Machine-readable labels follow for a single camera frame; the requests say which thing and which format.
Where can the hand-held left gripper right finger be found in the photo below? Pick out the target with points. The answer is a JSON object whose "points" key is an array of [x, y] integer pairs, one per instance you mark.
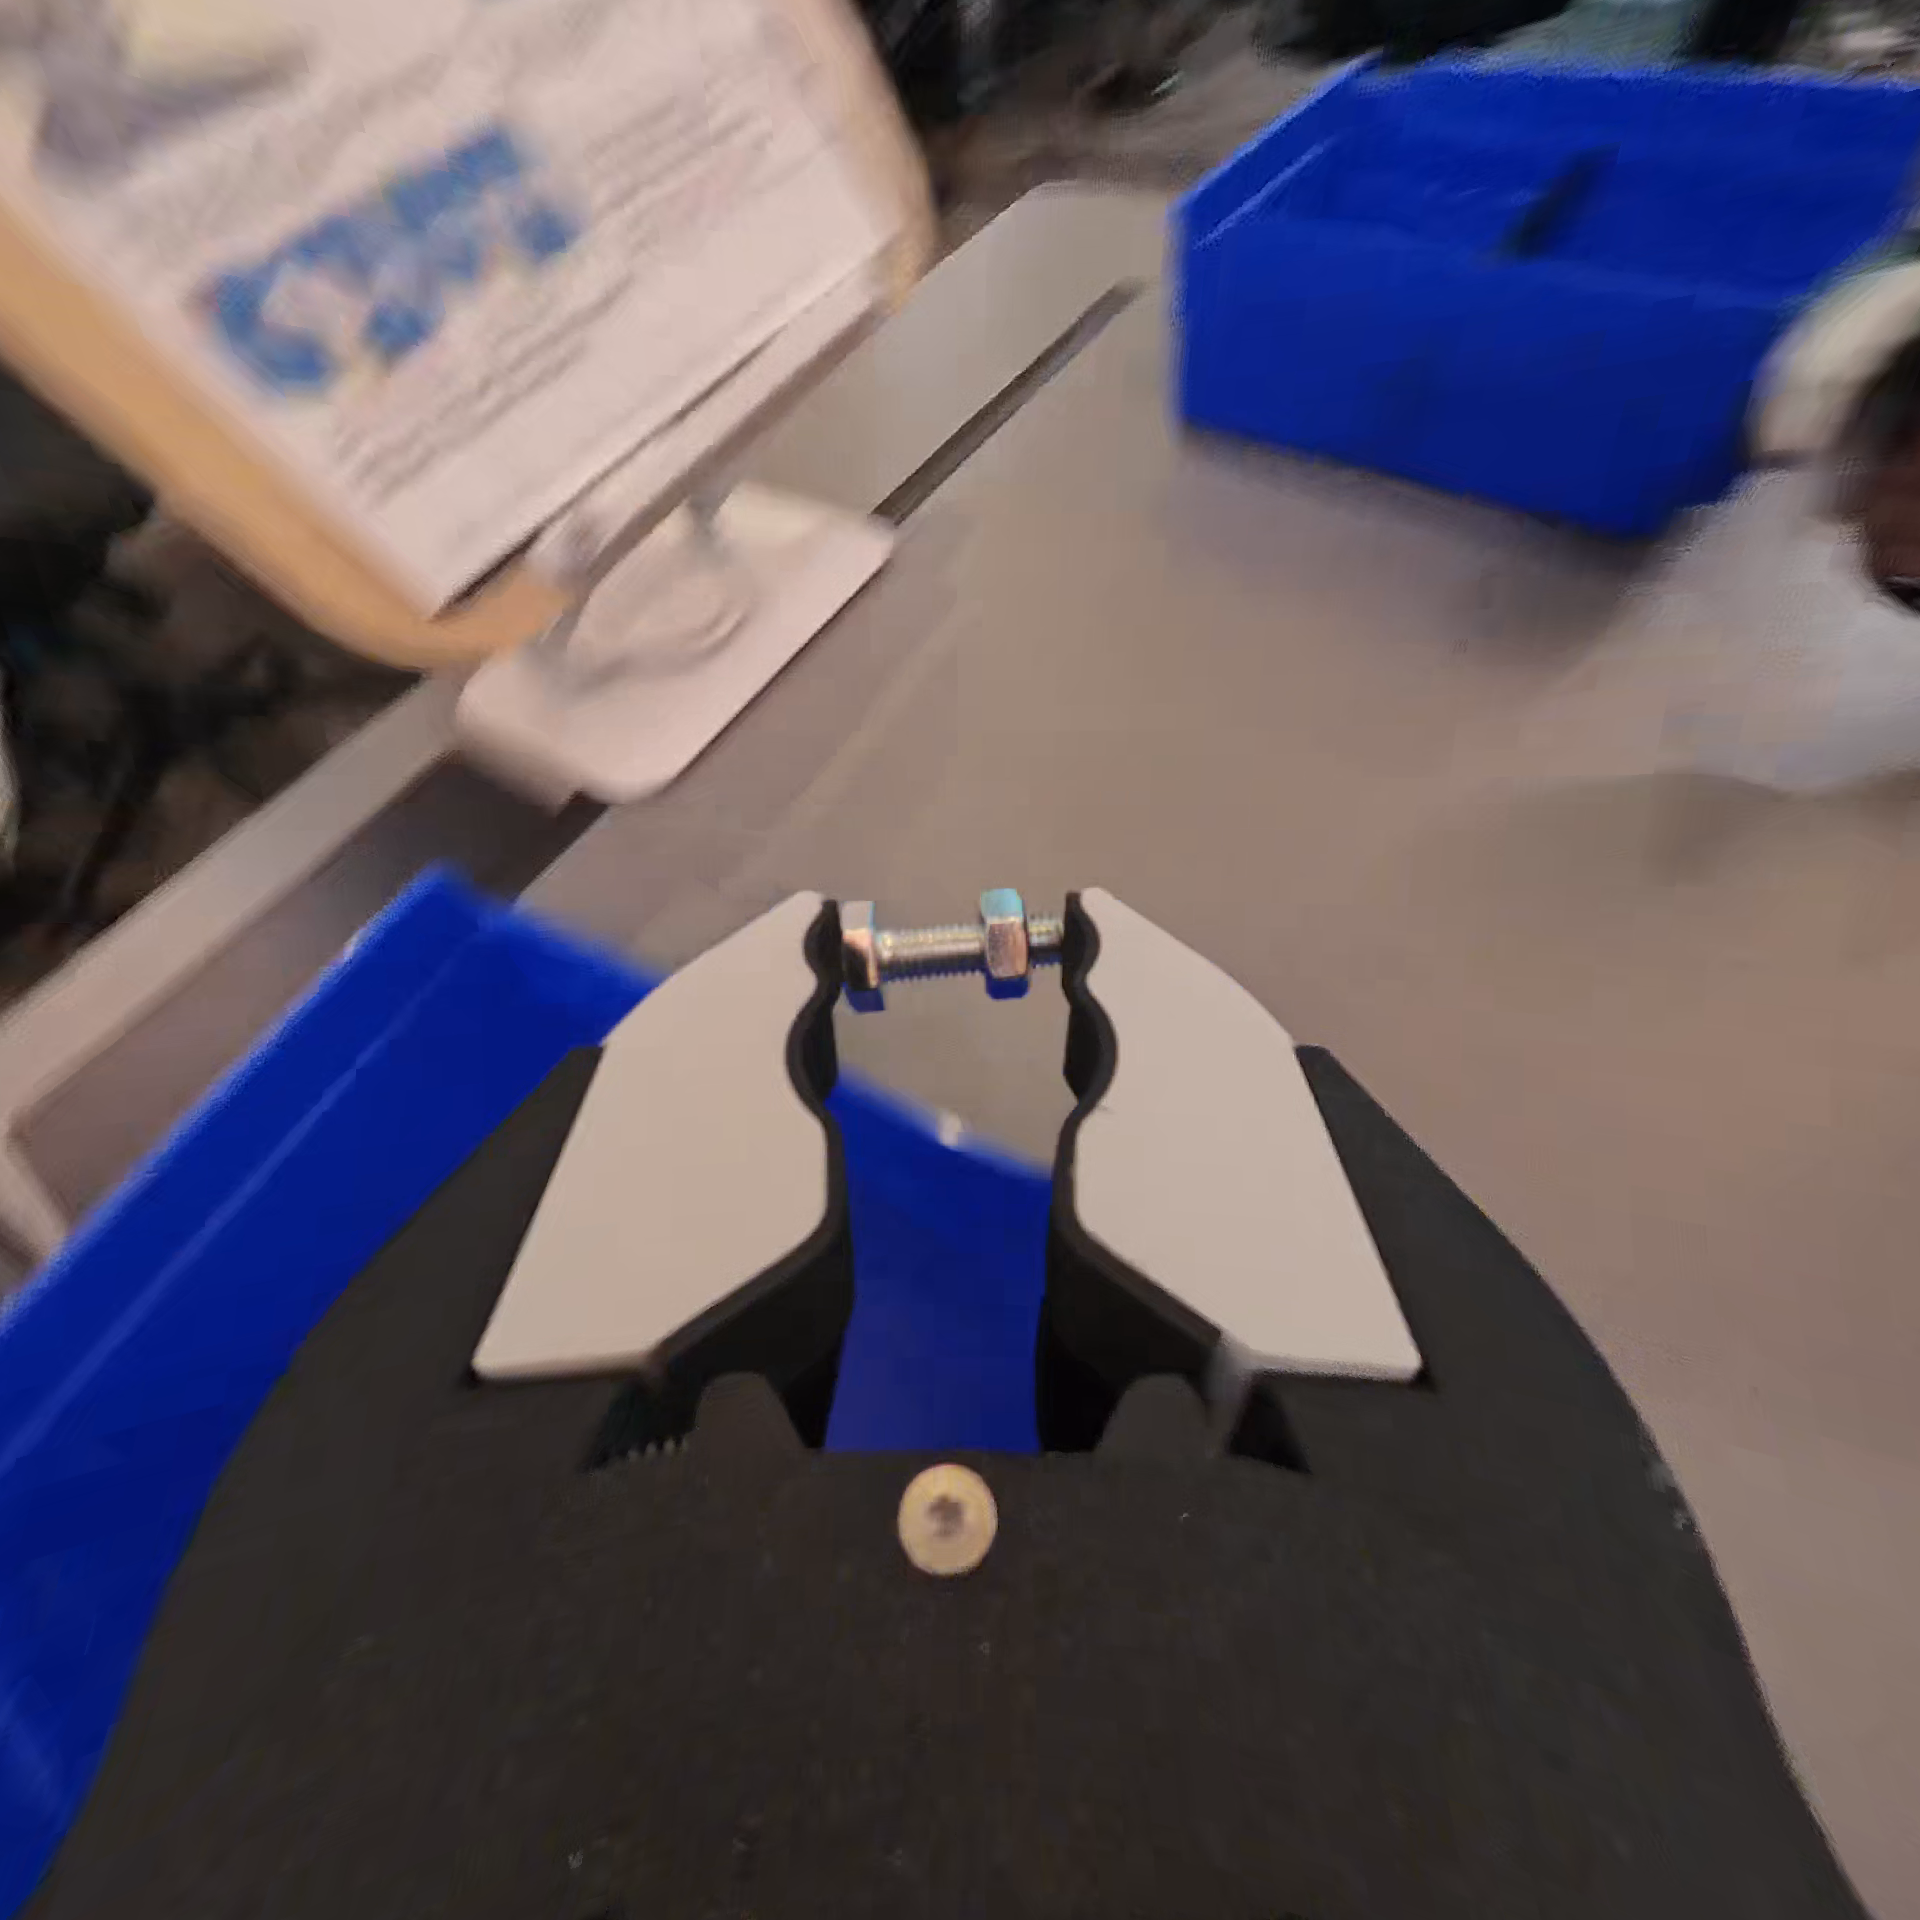
{"points": [[1244, 1200]]}

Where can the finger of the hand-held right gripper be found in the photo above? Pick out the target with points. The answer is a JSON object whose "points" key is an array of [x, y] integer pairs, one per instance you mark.
{"points": [[1822, 369]]}

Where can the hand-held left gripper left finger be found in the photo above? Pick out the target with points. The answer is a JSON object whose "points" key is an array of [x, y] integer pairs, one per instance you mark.
{"points": [[661, 1184]]}

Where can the blue plastic bin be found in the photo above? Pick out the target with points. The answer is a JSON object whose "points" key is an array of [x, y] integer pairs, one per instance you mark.
{"points": [[225, 1275], [1500, 300]]}

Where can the silver hex bolt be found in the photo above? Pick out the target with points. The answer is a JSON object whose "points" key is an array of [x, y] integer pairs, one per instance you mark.
{"points": [[901, 948]]}

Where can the silver hex nut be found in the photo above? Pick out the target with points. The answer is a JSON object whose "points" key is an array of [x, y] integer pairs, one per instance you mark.
{"points": [[1003, 941]]}

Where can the white board stand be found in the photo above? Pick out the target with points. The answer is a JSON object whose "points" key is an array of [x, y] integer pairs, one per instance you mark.
{"points": [[675, 661]]}

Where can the wooden display board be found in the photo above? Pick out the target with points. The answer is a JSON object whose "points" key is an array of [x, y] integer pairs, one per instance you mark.
{"points": [[225, 480]]}

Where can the printed instruction sheet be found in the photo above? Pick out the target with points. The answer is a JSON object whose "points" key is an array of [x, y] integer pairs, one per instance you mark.
{"points": [[451, 224]]}

